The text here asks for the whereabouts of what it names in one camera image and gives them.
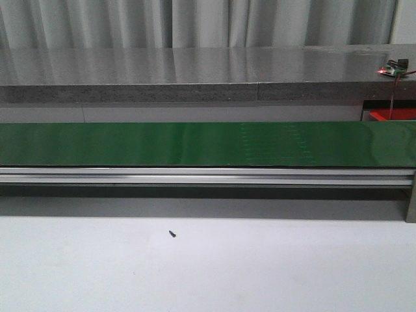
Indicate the green conveyor belt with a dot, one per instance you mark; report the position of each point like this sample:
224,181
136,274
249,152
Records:
242,144

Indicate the grey stone back bench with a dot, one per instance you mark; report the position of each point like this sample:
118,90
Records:
126,75

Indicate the red plastic bin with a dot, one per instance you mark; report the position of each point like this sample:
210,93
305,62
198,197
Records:
394,115

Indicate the small green circuit board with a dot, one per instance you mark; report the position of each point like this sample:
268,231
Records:
394,68

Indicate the grey conveyor support leg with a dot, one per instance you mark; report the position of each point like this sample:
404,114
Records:
411,212

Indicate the grey curtain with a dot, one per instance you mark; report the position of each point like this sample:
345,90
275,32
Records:
180,24

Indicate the aluminium conveyor side rail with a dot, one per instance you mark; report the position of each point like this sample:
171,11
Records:
350,177

